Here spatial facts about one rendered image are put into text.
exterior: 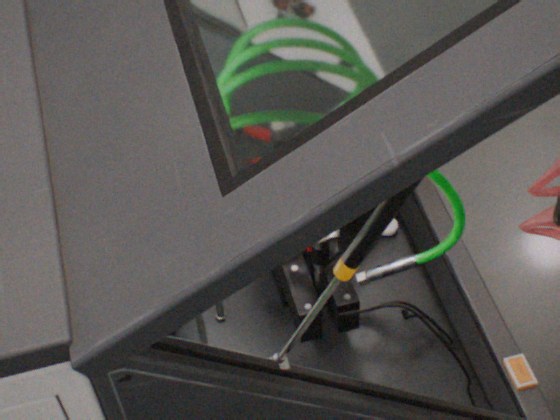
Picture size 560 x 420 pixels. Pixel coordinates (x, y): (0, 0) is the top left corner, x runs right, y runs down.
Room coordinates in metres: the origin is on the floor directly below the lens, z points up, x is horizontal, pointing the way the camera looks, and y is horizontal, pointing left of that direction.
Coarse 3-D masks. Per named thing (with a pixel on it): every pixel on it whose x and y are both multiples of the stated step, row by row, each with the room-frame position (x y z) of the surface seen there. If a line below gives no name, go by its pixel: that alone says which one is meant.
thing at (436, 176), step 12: (432, 180) 0.73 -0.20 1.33; (444, 180) 0.73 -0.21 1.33; (444, 192) 0.72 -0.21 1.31; (456, 192) 0.73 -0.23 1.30; (456, 204) 0.72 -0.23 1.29; (456, 216) 0.72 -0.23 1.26; (456, 228) 0.72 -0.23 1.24; (444, 240) 0.73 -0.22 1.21; (456, 240) 0.72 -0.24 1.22; (432, 252) 0.73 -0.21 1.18; (444, 252) 0.72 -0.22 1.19
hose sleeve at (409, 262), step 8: (408, 256) 0.74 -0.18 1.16; (384, 264) 0.74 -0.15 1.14; (392, 264) 0.74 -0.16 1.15; (400, 264) 0.73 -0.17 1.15; (408, 264) 0.73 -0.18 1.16; (416, 264) 0.73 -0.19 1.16; (368, 272) 0.74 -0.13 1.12; (376, 272) 0.74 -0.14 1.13; (384, 272) 0.73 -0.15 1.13; (392, 272) 0.73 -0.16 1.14
